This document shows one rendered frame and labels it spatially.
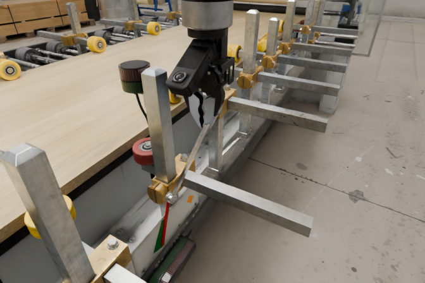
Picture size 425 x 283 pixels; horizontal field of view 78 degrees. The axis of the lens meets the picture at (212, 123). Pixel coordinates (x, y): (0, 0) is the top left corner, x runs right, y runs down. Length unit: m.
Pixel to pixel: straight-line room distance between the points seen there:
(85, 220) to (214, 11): 0.62
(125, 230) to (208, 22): 0.66
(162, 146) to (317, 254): 1.23
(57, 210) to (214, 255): 1.19
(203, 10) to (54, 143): 0.54
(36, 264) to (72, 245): 0.31
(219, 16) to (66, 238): 0.41
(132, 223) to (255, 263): 0.82
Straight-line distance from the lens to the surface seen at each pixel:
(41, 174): 0.40
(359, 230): 1.84
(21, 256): 0.76
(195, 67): 0.45
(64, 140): 0.81
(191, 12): 0.46
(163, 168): 0.61
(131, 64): 0.55
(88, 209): 0.81
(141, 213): 0.92
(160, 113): 0.53
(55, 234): 0.46
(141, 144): 0.71
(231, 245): 1.58
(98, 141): 0.76
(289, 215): 0.60
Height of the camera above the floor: 1.30
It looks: 31 degrees down
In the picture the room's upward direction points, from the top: straight up
